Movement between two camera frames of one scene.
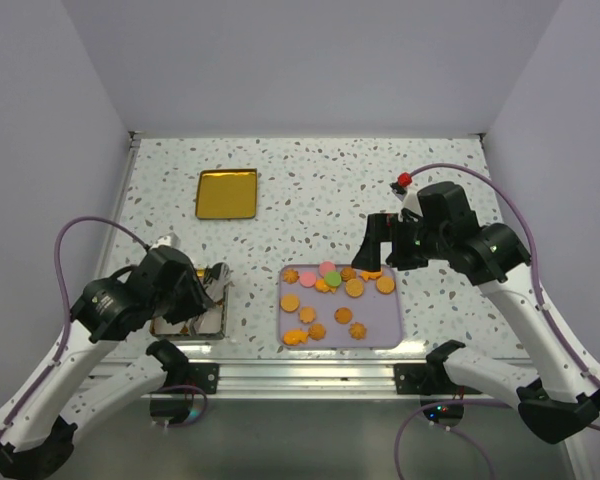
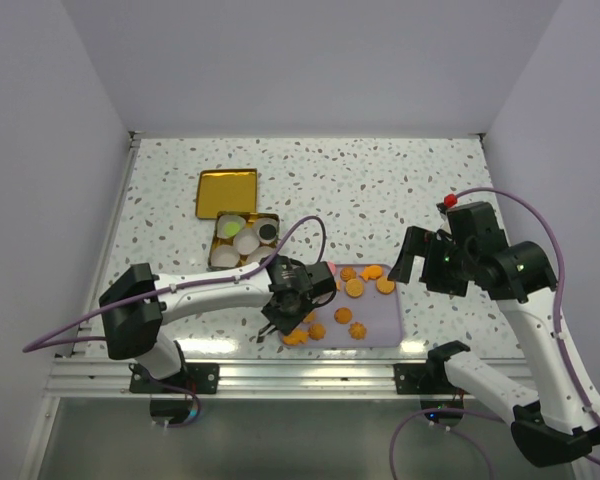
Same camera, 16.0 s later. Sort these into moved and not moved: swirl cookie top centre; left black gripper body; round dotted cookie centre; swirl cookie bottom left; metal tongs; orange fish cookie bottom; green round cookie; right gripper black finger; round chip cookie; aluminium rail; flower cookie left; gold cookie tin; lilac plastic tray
Moved: right gripper black finger; gold cookie tin; left black gripper body; green round cookie; metal tongs
Not moved: aluminium rail; orange fish cookie bottom; swirl cookie bottom left; lilac plastic tray; flower cookie left; round dotted cookie centre; round chip cookie; swirl cookie top centre
